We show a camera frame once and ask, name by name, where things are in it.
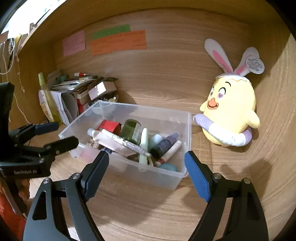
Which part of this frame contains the red box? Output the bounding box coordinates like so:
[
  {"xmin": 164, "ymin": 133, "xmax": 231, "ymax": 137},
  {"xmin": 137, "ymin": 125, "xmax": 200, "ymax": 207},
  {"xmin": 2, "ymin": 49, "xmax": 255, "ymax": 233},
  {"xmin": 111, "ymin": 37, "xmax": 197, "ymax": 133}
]
[{"xmin": 96, "ymin": 120, "xmax": 121, "ymax": 135}]

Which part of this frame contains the pale green tube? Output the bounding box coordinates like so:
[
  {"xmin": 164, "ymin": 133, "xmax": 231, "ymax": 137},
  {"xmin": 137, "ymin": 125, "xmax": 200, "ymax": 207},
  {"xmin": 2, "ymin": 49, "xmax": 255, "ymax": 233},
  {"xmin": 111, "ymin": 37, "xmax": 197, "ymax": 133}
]
[{"xmin": 138, "ymin": 128, "xmax": 149, "ymax": 172}]

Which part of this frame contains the purple cap dark bottle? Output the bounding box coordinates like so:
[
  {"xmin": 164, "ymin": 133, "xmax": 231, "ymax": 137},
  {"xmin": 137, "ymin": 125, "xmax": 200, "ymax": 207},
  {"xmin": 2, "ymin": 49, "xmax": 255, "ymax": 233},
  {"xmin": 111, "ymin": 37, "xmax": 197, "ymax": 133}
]
[{"xmin": 150, "ymin": 132, "xmax": 179, "ymax": 159}]

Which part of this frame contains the white tape roll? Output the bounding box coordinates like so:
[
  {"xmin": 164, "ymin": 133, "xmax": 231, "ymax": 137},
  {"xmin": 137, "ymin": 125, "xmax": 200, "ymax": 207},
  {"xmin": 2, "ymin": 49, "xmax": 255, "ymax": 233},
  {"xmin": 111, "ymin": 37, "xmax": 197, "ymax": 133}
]
[{"xmin": 109, "ymin": 153, "xmax": 130, "ymax": 173}]

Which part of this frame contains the person's left hand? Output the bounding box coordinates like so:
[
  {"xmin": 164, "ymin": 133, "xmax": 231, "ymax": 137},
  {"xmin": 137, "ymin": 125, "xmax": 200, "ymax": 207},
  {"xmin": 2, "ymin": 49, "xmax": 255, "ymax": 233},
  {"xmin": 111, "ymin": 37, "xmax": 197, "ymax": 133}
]
[{"xmin": 18, "ymin": 179, "xmax": 32, "ymax": 210}]

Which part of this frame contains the yellow green spray bottle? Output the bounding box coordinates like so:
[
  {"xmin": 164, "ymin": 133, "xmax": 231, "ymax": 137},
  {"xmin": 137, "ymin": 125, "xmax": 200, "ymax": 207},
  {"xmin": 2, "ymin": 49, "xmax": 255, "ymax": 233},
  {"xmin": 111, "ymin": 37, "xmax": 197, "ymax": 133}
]
[{"xmin": 38, "ymin": 72, "xmax": 62, "ymax": 126}]

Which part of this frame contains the white patterned pen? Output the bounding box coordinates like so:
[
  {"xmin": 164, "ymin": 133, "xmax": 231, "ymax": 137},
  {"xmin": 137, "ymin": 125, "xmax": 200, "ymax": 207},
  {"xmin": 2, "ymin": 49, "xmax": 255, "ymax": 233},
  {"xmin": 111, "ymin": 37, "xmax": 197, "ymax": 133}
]
[{"xmin": 101, "ymin": 129, "xmax": 151, "ymax": 157}]

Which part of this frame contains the white folded paper box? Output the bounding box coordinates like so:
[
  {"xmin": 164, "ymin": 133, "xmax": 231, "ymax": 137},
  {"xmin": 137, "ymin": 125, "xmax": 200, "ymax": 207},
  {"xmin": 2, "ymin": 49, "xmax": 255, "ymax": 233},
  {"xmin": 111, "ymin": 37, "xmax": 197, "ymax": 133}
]
[{"xmin": 39, "ymin": 90, "xmax": 78, "ymax": 126}]

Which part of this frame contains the stack of papers and books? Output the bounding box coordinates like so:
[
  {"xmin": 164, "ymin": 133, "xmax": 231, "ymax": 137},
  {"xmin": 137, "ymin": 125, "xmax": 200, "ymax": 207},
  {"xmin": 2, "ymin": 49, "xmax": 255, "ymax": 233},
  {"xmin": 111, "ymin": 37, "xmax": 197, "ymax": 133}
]
[{"xmin": 50, "ymin": 74, "xmax": 103, "ymax": 93}]

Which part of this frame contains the red white marker pen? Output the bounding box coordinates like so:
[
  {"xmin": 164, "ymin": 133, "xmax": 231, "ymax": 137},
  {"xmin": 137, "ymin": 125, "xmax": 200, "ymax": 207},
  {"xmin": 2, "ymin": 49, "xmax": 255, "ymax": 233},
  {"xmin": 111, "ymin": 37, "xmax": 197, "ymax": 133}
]
[{"xmin": 74, "ymin": 72, "xmax": 90, "ymax": 77}]

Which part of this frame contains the small white cardboard box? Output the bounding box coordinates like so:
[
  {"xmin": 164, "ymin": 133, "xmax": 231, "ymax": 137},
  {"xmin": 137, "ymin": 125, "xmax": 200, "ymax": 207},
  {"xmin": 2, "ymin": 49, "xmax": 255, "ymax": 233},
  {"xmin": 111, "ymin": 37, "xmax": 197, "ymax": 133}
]
[{"xmin": 88, "ymin": 81, "xmax": 117, "ymax": 100}]

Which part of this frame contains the dark green jar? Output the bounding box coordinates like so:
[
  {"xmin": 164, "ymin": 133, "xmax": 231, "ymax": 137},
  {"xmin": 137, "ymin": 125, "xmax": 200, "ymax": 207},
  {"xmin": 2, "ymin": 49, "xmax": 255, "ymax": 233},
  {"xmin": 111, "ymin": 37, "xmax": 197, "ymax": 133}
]
[{"xmin": 120, "ymin": 119, "xmax": 142, "ymax": 145}]

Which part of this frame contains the teal tape roll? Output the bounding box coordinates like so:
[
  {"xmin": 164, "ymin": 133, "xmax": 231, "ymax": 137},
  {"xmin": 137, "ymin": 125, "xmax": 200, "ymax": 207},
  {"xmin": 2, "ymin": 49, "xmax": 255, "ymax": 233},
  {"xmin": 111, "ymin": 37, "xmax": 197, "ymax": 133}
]
[{"xmin": 159, "ymin": 163, "xmax": 178, "ymax": 172}]

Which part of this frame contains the clear plastic storage bin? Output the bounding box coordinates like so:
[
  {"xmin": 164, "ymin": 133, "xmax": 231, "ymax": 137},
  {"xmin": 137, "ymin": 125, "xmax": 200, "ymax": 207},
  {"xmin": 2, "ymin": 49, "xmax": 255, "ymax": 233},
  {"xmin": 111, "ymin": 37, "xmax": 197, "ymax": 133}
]
[{"xmin": 59, "ymin": 101, "xmax": 191, "ymax": 190}]

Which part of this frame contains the white red lip tube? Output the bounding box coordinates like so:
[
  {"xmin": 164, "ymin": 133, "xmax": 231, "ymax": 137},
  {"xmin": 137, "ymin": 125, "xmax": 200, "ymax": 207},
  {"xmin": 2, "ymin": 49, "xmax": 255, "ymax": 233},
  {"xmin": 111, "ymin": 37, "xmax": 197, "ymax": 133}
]
[{"xmin": 154, "ymin": 140, "xmax": 182, "ymax": 167}]

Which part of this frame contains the pink paper note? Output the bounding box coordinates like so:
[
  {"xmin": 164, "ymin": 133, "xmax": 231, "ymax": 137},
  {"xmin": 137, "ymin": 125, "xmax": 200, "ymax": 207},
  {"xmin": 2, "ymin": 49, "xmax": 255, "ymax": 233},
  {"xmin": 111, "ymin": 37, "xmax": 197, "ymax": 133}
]
[{"xmin": 62, "ymin": 30, "xmax": 86, "ymax": 57}]

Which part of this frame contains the light teal bottle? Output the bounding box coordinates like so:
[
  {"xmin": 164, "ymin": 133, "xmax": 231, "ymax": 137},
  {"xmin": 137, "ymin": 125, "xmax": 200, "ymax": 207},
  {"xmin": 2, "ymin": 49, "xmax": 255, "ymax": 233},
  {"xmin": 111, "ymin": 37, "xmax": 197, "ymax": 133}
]
[{"xmin": 148, "ymin": 134, "xmax": 163, "ymax": 151}]

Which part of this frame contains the yellow chick plush toy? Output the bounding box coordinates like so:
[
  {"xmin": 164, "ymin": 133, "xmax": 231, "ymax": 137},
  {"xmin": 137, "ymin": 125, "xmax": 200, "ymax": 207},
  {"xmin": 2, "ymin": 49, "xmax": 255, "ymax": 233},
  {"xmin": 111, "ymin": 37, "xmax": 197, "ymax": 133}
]
[{"xmin": 193, "ymin": 39, "xmax": 265, "ymax": 147}]

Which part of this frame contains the green paper note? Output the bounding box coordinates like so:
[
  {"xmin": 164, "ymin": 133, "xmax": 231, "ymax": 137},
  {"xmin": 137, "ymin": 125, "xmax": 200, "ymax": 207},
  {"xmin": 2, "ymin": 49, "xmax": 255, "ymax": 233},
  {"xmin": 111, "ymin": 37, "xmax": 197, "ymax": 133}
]
[{"xmin": 92, "ymin": 24, "xmax": 130, "ymax": 40}]

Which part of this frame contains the orange paper note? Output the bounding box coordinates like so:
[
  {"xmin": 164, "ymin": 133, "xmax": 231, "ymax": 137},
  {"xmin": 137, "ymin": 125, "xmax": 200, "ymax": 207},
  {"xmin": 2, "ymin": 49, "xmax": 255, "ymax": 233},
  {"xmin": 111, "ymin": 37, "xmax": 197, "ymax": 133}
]
[{"xmin": 91, "ymin": 30, "xmax": 147, "ymax": 55}]

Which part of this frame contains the white charging cable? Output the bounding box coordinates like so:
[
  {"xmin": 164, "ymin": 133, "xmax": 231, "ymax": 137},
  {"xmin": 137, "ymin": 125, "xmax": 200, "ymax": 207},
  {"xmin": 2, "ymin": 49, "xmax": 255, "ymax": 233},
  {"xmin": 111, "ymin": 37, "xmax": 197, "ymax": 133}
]
[{"xmin": 0, "ymin": 38, "xmax": 32, "ymax": 125}]

